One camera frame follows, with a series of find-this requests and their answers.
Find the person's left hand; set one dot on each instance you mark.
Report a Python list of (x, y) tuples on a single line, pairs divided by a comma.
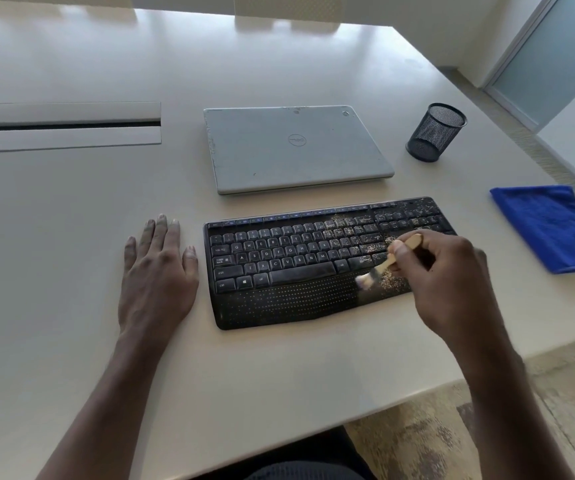
[(157, 284)]

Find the person's right hand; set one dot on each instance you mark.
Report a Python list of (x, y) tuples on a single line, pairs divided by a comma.
[(452, 289)]

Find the small wooden brush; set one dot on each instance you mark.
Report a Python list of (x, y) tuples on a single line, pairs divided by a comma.
[(410, 240)]

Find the black keyboard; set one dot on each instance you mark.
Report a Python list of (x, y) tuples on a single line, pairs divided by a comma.
[(267, 299)]

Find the blue microfibre cloth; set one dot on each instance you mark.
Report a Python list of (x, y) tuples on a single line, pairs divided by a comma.
[(547, 229)]

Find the person's right forearm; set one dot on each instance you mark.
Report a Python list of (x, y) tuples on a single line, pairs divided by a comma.
[(517, 419)]

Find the person's left forearm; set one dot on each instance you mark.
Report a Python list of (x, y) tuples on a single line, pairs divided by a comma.
[(97, 414)]

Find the person's black clothing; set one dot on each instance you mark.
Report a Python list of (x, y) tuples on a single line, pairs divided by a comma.
[(292, 462)]

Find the black mesh pen holder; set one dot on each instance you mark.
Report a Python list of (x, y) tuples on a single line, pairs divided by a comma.
[(435, 134)]

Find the silver laptop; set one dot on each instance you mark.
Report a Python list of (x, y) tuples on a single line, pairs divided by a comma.
[(287, 154)]

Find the frosted glass door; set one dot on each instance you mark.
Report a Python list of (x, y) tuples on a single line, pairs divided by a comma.
[(542, 54)]

